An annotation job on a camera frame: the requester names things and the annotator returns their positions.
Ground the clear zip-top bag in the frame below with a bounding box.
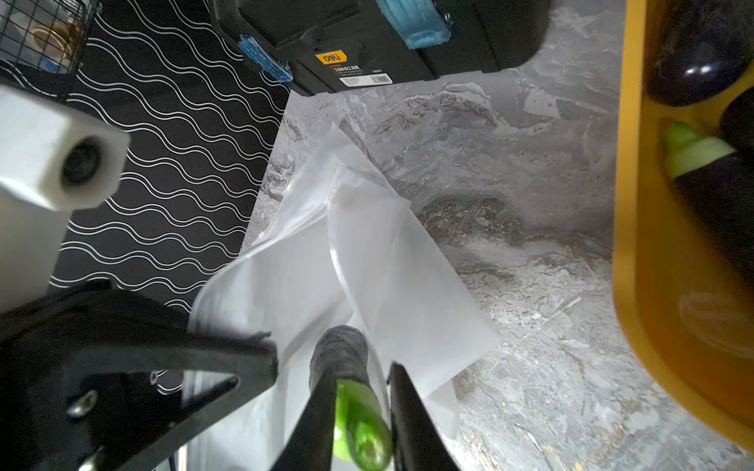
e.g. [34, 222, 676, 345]
[188, 186, 497, 470]

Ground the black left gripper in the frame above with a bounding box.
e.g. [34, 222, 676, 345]
[1, 280, 278, 470]

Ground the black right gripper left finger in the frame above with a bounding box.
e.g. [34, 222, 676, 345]
[271, 368, 337, 471]

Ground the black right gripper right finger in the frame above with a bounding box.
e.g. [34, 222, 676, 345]
[388, 362, 459, 471]

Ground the stack of clear zip-top bags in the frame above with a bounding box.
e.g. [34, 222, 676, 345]
[251, 125, 399, 247]

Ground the yellow plastic bin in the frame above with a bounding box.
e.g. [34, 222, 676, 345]
[613, 1, 753, 451]

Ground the pile of toy eggplants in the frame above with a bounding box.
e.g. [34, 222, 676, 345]
[644, 0, 754, 296]

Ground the dark purple toy eggplant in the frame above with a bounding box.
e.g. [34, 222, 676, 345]
[309, 325, 393, 470]

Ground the black toolbox with blue latches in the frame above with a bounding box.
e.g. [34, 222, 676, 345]
[210, 1, 551, 96]

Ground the black wire basket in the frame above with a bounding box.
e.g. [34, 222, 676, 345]
[1, 0, 101, 103]

